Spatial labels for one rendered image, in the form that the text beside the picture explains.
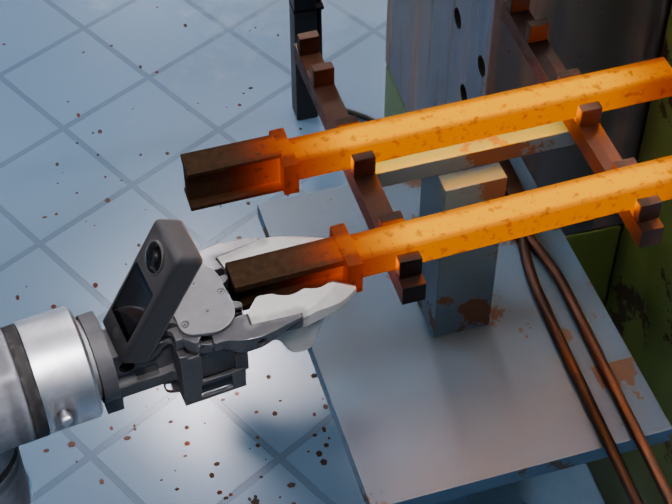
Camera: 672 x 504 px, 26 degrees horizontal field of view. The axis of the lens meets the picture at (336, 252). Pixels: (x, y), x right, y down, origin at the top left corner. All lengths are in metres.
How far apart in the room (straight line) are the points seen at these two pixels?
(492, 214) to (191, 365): 0.28
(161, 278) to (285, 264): 0.12
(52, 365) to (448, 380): 0.47
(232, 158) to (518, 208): 0.24
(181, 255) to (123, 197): 1.51
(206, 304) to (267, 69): 1.68
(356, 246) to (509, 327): 0.34
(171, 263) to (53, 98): 1.73
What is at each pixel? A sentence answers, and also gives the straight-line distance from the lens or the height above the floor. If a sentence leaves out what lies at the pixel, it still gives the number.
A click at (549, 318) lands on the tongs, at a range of 1.47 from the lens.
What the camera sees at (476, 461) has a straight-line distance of 1.37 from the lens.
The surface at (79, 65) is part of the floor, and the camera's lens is 2.83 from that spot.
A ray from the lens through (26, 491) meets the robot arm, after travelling 1.22.
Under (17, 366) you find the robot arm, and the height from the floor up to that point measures 0.98.
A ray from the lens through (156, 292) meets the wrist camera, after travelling 1.07.
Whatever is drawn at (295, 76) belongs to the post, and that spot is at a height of 0.11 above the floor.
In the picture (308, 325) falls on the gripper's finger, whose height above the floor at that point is 0.95.
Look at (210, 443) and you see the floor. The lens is 2.22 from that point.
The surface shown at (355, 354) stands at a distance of 1.44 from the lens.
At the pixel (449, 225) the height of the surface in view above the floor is 0.96.
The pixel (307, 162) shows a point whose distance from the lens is 1.24.
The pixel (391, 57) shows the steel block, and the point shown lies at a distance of 2.04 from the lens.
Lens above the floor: 1.83
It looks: 48 degrees down
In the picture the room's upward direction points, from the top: straight up
